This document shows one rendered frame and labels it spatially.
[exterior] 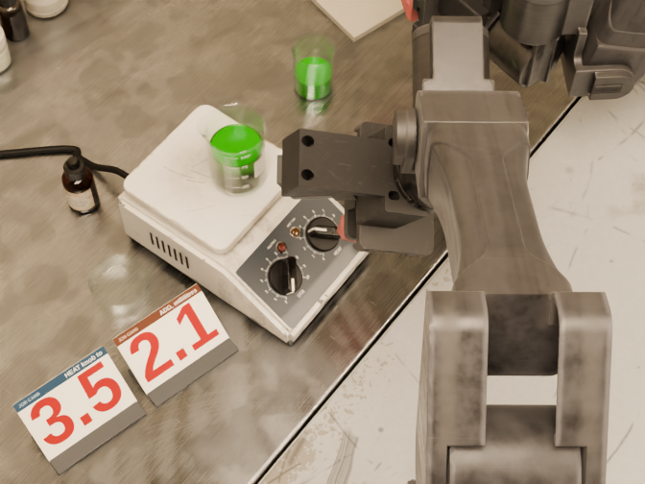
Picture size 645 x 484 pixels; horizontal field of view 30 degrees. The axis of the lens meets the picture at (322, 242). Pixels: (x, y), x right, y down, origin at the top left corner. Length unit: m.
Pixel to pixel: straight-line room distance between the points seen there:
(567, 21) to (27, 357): 0.56
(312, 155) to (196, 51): 0.44
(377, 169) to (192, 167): 0.25
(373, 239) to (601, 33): 0.29
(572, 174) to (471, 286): 0.61
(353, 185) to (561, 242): 0.35
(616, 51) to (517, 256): 0.47
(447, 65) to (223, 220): 0.29
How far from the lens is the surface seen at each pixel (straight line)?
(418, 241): 0.95
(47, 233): 1.18
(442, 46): 0.86
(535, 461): 0.62
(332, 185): 0.87
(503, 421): 0.63
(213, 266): 1.06
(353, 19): 1.31
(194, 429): 1.06
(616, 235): 1.19
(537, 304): 0.62
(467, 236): 0.66
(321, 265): 1.09
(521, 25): 1.05
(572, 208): 1.19
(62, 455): 1.07
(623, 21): 1.07
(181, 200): 1.07
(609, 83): 1.10
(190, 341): 1.08
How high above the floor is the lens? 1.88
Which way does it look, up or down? 58 degrees down
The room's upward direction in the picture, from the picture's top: 1 degrees clockwise
